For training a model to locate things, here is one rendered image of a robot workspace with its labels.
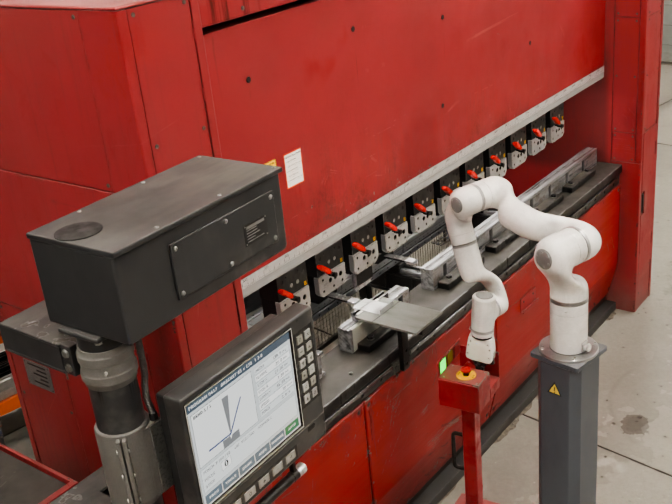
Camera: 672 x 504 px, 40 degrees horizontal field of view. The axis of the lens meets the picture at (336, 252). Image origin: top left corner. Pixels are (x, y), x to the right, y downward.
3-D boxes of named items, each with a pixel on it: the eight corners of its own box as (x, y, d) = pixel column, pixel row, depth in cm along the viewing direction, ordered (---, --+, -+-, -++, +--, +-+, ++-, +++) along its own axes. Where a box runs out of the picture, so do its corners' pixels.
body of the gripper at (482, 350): (464, 333, 333) (463, 359, 338) (491, 340, 328) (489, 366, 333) (473, 323, 339) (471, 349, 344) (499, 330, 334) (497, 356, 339)
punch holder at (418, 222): (415, 235, 354) (413, 195, 347) (397, 231, 359) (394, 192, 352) (436, 221, 364) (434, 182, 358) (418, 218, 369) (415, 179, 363)
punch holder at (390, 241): (386, 255, 340) (383, 213, 333) (368, 251, 345) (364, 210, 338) (408, 240, 350) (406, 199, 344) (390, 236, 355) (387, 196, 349)
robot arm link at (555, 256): (596, 297, 291) (598, 228, 282) (557, 318, 282) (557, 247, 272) (566, 286, 301) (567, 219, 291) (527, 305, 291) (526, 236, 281)
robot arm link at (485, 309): (482, 317, 339) (465, 326, 333) (484, 286, 333) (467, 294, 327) (500, 326, 333) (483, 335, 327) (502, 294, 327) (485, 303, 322)
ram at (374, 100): (197, 327, 266) (148, 51, 234) (178, 321, 271) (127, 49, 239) (604, 77, 478) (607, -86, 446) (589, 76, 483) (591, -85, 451)
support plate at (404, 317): (416, 335, 320) (415, 333, 320) (355, 319, 335) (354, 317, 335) (442, 313, 333) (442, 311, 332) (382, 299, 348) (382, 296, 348)
